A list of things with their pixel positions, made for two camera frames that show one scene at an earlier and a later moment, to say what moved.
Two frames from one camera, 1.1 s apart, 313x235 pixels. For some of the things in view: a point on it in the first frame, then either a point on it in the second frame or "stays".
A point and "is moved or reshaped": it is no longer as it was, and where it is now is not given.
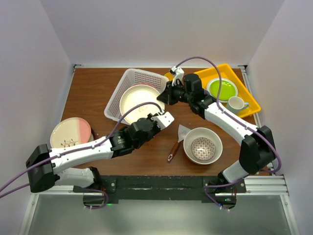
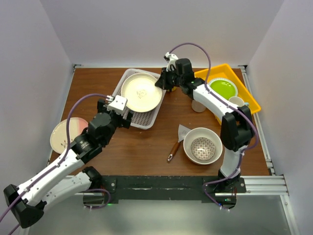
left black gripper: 157,128 to 123,123
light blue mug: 235,104 stays
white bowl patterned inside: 202,145 stays
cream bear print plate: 137,94 stays
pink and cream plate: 69,131 stays
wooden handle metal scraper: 182,131 stays
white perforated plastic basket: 112,109 is moved or reshaped
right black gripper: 167,97 to 162,82
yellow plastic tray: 225,71 stays
